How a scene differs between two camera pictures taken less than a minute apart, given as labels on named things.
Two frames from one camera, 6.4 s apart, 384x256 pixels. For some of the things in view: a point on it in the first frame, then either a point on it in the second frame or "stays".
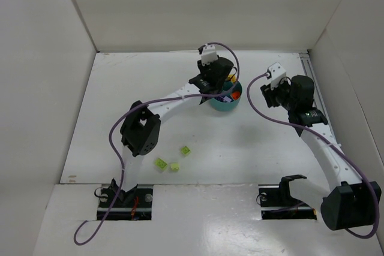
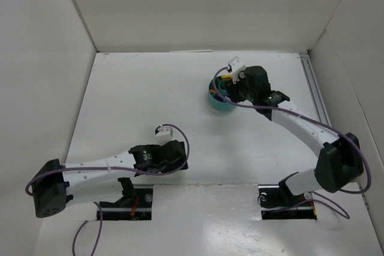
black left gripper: x=218 y=85 -> x=178 y=154
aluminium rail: x=318 y=99 stays
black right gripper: x=268 y=95 -> x=233 y=90
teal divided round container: x=229 y=101 stays
